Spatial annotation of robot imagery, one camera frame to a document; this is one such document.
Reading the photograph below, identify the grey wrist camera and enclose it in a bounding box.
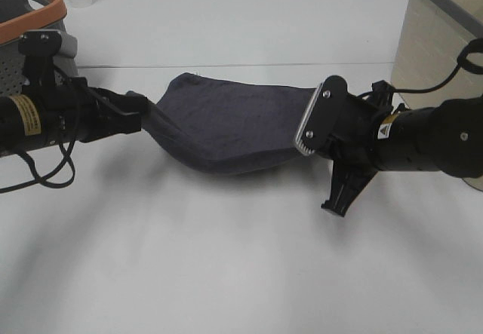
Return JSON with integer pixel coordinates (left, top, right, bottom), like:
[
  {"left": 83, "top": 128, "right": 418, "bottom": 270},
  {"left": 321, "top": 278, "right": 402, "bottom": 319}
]
[
  {"left": 18, "top": 29, "right": 78, "bottom": 59},
  {"left": 294, "top": 75, "right": 348, "bottom": 156}
]

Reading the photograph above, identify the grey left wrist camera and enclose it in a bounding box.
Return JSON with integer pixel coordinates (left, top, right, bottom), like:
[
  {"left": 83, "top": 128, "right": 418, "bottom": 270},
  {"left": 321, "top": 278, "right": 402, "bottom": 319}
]
[{"left": 18, "top": 29, "right": 78, "bottom": 59}]

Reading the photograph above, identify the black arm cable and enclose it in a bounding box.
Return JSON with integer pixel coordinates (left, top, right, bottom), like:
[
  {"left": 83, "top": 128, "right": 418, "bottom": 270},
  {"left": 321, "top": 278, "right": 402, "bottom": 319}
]
[
  {"left": 0, "top": 137, "right": 78, "bottom": 195},
  {"left": 371, "top": 38, "right": 483, "bottom": 97}
]

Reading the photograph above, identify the dark grey towel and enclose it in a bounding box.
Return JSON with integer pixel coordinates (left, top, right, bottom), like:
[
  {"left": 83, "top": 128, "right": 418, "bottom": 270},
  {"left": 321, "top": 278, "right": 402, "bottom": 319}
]
[{"left": 142, "top": 72, "right": 314, "bottom": 175}]

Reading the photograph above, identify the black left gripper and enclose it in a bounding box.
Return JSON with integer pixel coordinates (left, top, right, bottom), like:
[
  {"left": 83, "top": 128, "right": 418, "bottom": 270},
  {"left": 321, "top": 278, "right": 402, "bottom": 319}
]
[{"left": 18, "top": 53, "right": 150, "bottom": 146}]

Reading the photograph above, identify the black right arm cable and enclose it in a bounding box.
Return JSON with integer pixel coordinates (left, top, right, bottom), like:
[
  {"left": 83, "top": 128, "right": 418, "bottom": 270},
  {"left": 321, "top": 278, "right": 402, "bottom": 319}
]
[{"left": 371, "top": 38, "right": 483, "bottom": 97}]

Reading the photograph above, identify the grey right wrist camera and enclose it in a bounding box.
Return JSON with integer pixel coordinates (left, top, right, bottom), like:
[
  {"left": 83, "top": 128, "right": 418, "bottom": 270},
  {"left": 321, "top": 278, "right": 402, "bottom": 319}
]
[{"left": 294, "top": 75, "right": 348, "bottom": 156}]

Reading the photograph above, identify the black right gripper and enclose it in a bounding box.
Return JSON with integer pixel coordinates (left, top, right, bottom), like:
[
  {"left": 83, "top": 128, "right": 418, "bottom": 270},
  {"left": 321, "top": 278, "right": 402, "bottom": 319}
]
[{"left": 321, "top": 79, "right": 395, "bottom": 217}]

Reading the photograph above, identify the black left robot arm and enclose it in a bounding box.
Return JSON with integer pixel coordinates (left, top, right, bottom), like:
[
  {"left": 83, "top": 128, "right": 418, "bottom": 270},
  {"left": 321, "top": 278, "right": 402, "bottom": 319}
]
[{"left": 1, "top": 56, "right": 149, "bottom": 156}]

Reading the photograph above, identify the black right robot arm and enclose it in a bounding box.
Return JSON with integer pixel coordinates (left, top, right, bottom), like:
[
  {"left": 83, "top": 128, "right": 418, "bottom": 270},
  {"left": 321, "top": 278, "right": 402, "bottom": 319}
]
[{"left": 320, "top": 87, "right": 482, "bottom": 216}]

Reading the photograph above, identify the beige basket with grey rim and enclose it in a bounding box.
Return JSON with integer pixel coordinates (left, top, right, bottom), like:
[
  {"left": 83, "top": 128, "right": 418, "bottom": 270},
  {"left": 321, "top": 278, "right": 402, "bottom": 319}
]
[{"left": 391, "top": 0, "right": 482, "bottom": 190}]

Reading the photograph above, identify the grey basket with orange rim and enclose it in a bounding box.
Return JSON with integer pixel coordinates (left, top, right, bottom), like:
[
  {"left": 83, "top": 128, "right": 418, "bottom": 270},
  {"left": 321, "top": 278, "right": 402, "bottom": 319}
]
[{"left": 1, "top": 0, "right": 78, "bottom": 97}]

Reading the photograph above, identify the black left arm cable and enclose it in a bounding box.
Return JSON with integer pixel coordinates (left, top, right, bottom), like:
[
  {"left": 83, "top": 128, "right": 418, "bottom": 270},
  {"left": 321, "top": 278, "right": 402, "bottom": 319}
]
[{"left": 0, "top": 137, "right": 78, "bottom": 195}]

